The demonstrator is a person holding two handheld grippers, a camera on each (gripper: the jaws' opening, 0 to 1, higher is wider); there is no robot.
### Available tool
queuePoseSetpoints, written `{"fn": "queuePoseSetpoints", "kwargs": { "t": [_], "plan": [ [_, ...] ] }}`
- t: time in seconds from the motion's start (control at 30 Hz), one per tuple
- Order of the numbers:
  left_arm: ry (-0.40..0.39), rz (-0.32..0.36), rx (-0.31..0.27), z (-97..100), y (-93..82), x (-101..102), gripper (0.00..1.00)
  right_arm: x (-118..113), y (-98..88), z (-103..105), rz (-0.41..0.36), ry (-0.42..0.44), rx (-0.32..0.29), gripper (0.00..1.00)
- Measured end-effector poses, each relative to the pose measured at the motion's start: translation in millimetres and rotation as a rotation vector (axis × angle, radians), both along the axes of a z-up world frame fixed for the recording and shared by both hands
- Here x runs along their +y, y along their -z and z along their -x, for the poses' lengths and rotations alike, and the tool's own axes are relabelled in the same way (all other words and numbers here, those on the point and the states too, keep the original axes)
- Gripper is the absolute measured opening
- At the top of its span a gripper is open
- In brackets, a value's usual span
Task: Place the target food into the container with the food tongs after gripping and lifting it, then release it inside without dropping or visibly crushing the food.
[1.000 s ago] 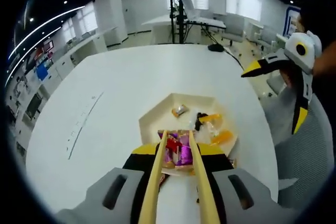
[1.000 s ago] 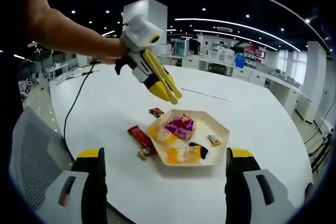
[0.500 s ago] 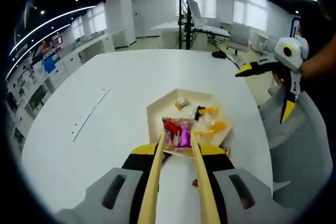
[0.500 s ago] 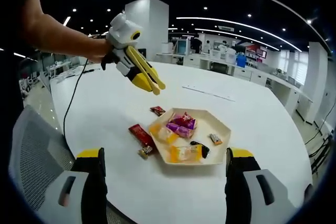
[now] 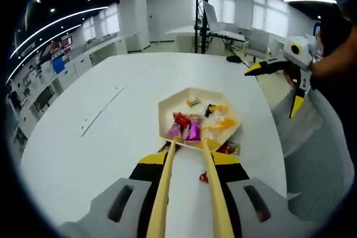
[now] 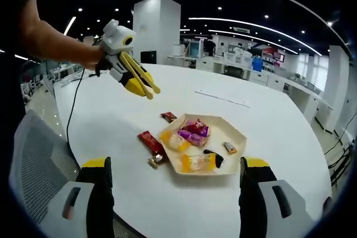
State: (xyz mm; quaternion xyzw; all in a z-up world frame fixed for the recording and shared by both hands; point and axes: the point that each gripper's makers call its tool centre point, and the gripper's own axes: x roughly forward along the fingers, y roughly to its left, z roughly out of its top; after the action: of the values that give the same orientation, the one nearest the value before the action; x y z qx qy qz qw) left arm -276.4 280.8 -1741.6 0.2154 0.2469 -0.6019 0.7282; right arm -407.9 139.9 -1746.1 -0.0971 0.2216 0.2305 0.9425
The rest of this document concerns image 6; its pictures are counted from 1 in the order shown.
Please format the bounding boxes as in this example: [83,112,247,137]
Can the white pillar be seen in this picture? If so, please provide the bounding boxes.
[133,0,181,65]

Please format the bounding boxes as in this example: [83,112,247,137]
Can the black floor cables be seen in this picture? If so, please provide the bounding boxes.
[323,126,355,186]

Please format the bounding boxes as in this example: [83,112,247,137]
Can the orange brown food packet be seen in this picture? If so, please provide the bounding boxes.
[224,141,238,155]

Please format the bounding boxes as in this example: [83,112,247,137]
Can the beige hexagonal container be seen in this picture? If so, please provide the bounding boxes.
[158,113,248,177]

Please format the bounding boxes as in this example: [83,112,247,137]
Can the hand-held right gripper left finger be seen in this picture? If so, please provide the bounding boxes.
[52,156,114,238]

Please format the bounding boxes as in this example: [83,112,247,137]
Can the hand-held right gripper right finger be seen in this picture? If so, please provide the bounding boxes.
[239,156,321,238]

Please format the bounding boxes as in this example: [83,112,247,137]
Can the computer monitor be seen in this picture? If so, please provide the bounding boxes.
[189,40,202,57]

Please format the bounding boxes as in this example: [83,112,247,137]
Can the yellow food packet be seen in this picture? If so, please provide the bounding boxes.
[160,130,192,152]
[180,153,217,174]

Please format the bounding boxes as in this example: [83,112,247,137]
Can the red dark-ended food bar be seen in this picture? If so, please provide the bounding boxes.
[160,111,177,123]

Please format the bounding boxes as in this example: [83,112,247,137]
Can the gold food candy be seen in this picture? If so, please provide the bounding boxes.
[147,153,165,169]

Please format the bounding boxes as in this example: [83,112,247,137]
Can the black box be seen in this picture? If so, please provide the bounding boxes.
[140,50,157,65]

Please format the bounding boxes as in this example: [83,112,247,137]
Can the red food packet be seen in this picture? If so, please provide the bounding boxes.
[182,119,210,138]

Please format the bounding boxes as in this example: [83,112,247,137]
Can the black food packet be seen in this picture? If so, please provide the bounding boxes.
[202,148,225,169]

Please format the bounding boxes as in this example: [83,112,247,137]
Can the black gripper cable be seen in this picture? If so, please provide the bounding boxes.
[66,66,86,145]

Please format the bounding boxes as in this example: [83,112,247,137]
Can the white mesh chair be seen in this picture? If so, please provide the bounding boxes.
[8,109,81,225]

